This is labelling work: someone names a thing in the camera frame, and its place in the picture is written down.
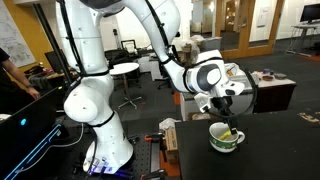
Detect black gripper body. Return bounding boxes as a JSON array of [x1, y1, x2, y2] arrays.
[[210, 95, 235, 118]]

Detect yellow marker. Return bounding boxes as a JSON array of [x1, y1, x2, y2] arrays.
[[218, 129, 233, 142]]

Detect person bare forearm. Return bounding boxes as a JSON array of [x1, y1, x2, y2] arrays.
[[1, 59, 34, 91]]

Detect white green ceramic cup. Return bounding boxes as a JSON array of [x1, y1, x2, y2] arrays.
[[208, 121, 246, 154]]

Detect person hand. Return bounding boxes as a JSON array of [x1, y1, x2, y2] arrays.
[[27, 86, 42, 101]]

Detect open box white contents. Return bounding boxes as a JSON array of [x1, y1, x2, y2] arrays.
[[186, 111, 221, 122]]

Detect white plastic bin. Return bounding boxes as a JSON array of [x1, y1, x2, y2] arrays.
[[223, 62, 260, 93]]

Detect dark brown low cabinet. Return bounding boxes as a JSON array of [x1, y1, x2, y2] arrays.
[[252, 71, 298, 115]]

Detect white plastic bag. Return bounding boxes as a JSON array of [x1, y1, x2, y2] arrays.
[[158, 117, 183, 132]]

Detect small printed cardboard box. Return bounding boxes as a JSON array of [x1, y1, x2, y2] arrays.
[[164, 127, 180, 165]]

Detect gray storage bin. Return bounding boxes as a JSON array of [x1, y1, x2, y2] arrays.
[[199, 36, 223, 53]]

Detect gray bowl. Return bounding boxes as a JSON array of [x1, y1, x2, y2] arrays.
[[273, 72, 288, 81]]

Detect wooden door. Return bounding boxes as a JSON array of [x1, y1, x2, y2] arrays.
[[215, 0, 285, 60]]

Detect orange black clamp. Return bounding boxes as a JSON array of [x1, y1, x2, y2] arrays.
[[139, 168, 170, 180], [143, 132, 166, 144]]

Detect black optical breadboard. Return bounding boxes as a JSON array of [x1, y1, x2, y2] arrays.
[[66, 133, 165, 180]]

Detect white paper door sign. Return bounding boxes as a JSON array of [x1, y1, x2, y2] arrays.
[[256, 6, 271, 28]]

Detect white desk metal legs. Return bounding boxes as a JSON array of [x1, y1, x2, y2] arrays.
[[284, 21, 320, 58]]

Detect black mesh office chair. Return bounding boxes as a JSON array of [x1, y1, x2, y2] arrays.
[[102, 48, 135, 69]]

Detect black monitor dark screen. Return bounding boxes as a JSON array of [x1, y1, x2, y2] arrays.
[[299, 2, 320, 24]]

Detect black stand pole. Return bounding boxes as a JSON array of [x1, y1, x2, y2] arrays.
[[32, 2, 74, 88]]

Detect black device blue lit edge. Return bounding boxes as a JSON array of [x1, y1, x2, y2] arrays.
[[3, 123, 64, 180]]

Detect black computer case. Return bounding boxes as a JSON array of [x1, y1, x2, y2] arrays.
[[0, 85, 68, 180]]

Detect person torso black shirt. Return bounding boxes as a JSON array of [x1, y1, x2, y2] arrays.
[[0, 48, 36, 116]]

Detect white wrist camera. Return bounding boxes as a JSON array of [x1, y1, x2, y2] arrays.
[[193, 92, 213, 114]]

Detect aluminium rail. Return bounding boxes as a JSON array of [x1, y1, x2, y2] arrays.
[[149, 141, 162, 174]]

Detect round white pedestal table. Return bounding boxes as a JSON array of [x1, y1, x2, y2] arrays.
[[109, 62, 143, 111]]

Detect white cable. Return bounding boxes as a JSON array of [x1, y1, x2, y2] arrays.
[[19, 122, 85, 174]]

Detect white wall poster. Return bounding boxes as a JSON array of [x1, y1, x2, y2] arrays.
[[0, 0, 37, 68]]

